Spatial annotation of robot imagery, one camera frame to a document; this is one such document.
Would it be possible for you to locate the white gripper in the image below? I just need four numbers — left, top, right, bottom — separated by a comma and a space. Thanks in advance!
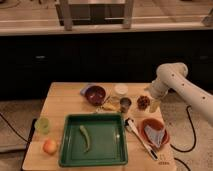
147, 79, 169, 113

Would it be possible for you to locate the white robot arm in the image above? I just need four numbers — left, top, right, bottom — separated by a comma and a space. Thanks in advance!
148, 62, 213, 127

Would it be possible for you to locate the green plastic tray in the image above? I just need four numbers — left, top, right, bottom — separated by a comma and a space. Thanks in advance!
58, 114, 128, 168

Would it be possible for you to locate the orange red plate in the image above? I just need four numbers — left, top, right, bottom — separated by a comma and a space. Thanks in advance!
138, 118, 170, 149

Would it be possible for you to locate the small metal cup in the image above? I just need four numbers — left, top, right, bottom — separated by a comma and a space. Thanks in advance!
120, 97, 132, 113

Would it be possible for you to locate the grey blue crumpled cloth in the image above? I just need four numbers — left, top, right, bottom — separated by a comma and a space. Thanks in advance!
144, 125, 165, 148

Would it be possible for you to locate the white lidded container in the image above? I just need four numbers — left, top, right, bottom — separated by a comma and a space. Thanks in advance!
114, 83, 128, 97

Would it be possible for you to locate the yellow plastic wrapped item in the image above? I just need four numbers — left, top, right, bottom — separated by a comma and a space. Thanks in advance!
102, 96, 120, 111

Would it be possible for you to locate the dark red bowl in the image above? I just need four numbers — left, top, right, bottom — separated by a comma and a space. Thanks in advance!
85, 86, 106, 106

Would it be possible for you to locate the green chili pepper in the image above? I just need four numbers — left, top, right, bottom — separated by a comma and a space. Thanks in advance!
79, 125, 90, 153

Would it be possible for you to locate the orange peach fruit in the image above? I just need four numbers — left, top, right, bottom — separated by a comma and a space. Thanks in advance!
43, 139, 57, 155

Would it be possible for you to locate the green plastic cup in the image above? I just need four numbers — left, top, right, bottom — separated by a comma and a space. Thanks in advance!
34, 117, 50, 134

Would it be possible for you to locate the light wooden stool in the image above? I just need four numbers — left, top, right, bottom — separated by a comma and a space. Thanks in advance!
55, 0, 134, 30

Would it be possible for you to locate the black cable right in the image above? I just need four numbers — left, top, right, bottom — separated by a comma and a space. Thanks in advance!
169, 105, 198, 154

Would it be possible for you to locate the black cable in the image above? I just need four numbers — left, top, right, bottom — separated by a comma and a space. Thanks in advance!
0, 113, 29, 144
169, 105, 198, 154

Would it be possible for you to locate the white black handled utensil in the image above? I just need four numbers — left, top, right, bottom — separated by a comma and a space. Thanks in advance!
125, 118, 158, 161

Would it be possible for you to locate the black cable left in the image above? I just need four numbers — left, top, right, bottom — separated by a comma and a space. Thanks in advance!
0, 113, 29, 144

